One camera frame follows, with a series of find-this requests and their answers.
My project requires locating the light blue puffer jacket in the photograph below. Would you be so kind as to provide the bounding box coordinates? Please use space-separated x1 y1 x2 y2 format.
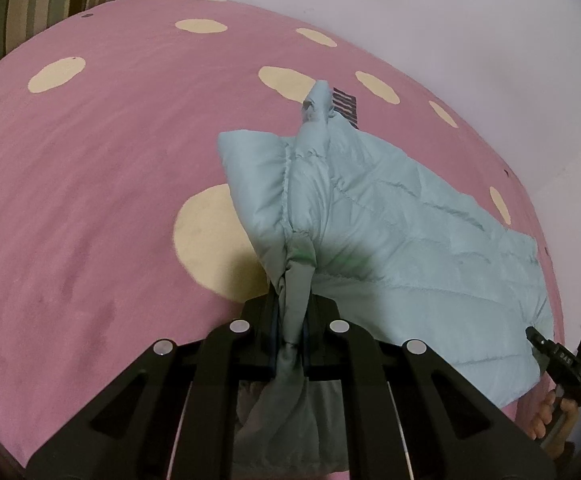
218 81 553 479

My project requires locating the person's right hand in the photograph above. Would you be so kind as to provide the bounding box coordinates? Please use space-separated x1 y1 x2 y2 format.
526 390 579 441

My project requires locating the pink polka dot bedsheet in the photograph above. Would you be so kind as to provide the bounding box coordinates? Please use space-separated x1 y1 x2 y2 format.
0 0 543 463

